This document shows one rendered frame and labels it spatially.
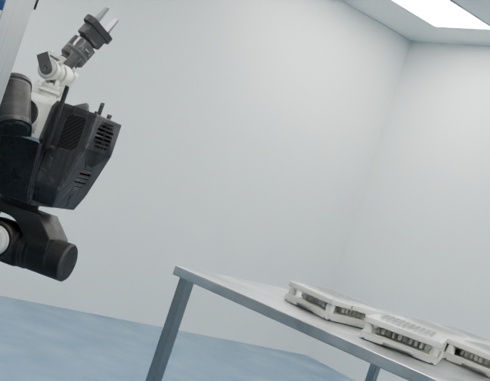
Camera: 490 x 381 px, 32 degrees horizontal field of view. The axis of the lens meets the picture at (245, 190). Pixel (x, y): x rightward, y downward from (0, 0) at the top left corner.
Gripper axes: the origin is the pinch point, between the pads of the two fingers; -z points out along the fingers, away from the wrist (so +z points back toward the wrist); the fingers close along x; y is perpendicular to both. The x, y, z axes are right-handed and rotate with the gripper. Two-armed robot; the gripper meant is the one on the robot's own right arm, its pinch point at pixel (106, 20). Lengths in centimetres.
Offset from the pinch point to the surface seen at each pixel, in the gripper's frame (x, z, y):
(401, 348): -85, 26, -112
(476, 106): -375, -230, 133
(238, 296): -67, 43, -63
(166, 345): -79, 69, -41
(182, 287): -71, 51, -37
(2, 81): 67, 52, -100
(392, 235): -427, -120, 159
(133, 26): -169, -86, 253
